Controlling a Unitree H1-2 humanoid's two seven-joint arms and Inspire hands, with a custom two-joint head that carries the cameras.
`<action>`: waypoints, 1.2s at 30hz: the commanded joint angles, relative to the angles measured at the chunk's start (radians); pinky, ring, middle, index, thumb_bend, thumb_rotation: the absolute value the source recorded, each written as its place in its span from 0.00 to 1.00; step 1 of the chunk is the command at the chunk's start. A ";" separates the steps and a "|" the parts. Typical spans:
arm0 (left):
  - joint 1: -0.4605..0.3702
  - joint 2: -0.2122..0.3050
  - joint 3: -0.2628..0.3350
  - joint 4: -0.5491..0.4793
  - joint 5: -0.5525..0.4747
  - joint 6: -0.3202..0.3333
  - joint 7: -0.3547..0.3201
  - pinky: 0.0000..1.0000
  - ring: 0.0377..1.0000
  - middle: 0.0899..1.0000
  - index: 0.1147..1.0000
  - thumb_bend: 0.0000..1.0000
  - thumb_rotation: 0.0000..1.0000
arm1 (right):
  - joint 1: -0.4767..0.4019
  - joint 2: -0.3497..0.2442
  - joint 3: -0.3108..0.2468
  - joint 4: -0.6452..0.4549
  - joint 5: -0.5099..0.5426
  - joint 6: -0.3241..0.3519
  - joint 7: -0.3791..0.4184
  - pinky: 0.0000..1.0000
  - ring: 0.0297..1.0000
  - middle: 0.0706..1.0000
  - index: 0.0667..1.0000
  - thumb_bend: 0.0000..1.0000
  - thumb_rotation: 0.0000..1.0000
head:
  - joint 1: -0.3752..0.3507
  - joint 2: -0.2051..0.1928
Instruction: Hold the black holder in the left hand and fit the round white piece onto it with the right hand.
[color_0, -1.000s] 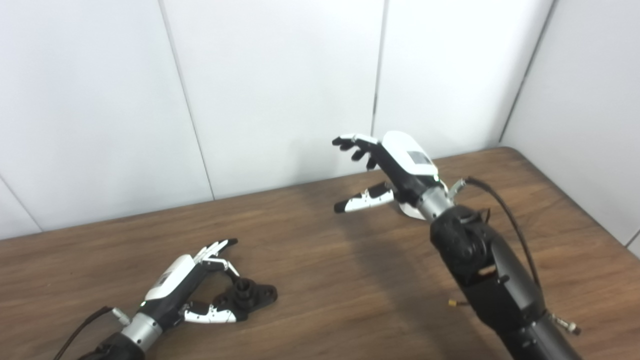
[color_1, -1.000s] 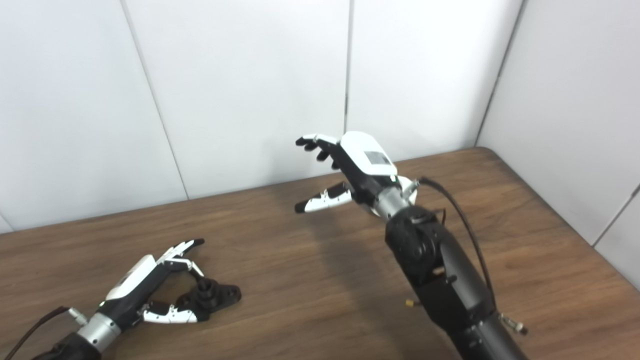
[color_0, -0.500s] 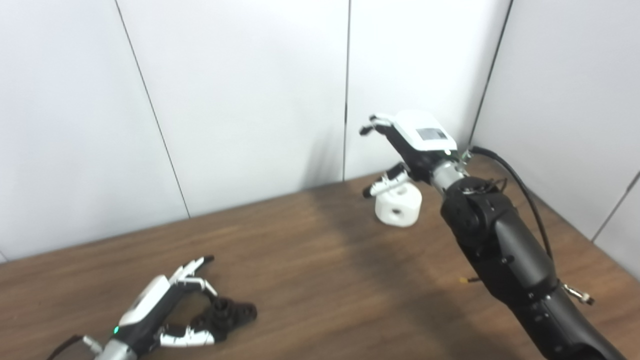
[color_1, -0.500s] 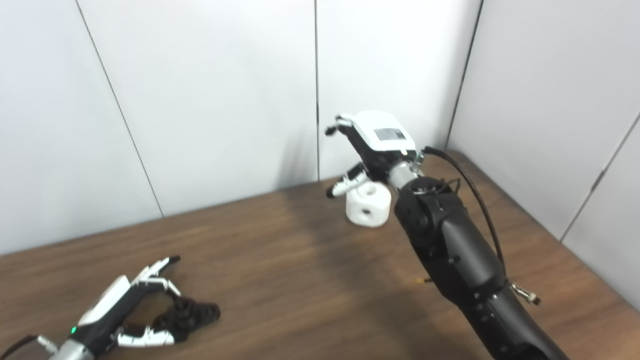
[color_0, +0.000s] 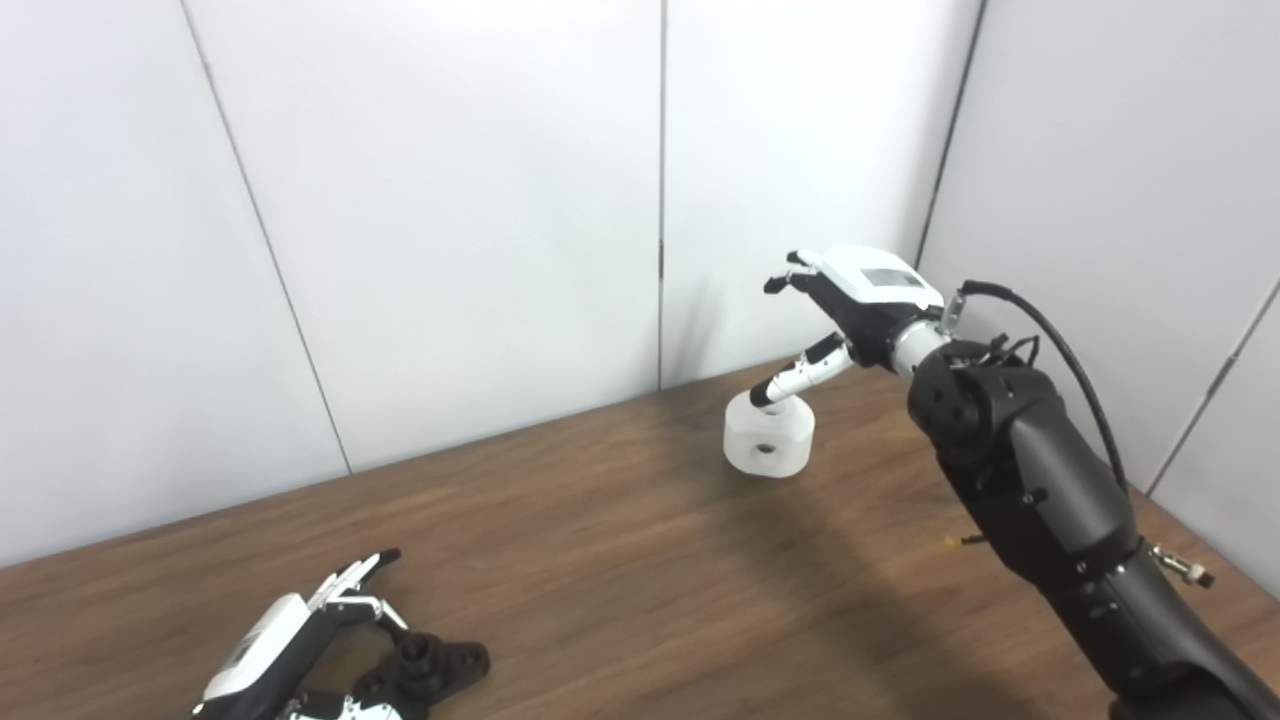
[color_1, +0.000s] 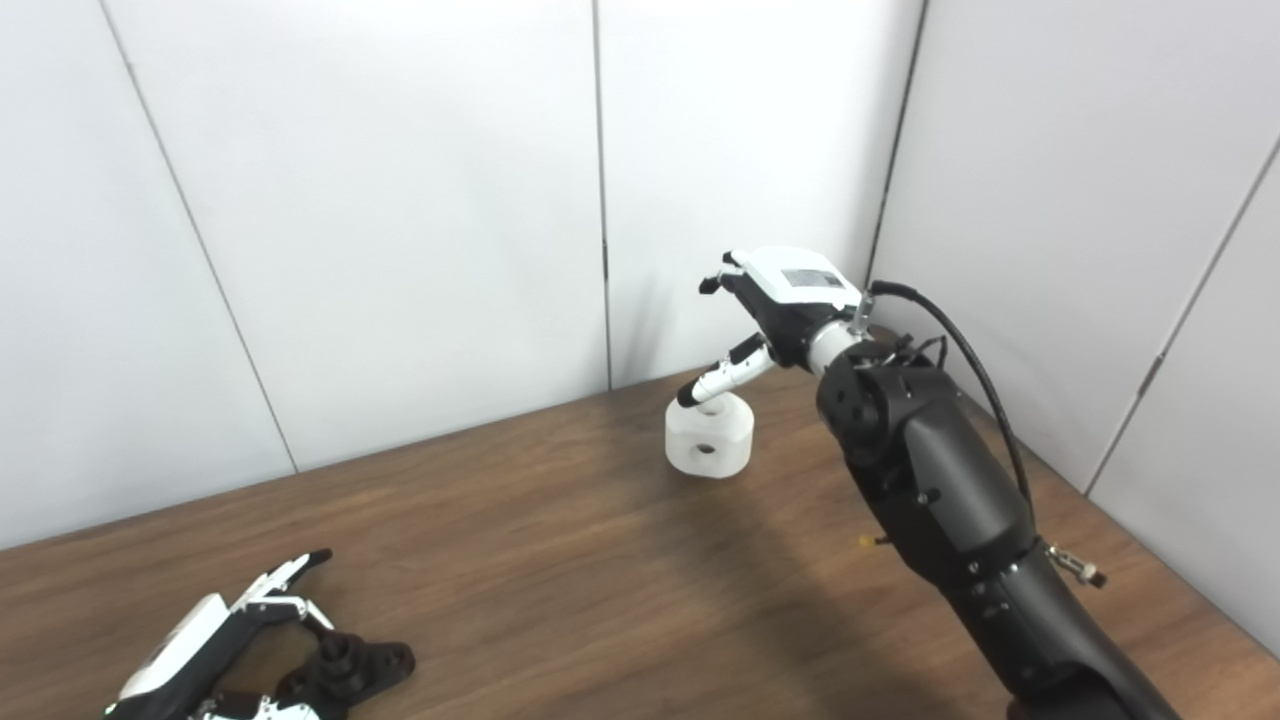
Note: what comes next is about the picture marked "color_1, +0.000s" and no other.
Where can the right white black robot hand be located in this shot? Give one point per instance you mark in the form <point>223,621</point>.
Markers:
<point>795,285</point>

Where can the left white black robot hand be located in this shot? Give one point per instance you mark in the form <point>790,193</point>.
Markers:
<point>180,645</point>

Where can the round white piece with holes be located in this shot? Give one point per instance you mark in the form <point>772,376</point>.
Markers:
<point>725,428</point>

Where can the black flanged holder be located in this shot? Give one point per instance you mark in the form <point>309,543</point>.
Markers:
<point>375,665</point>

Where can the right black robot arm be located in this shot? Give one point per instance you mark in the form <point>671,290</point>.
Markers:
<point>950,480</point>

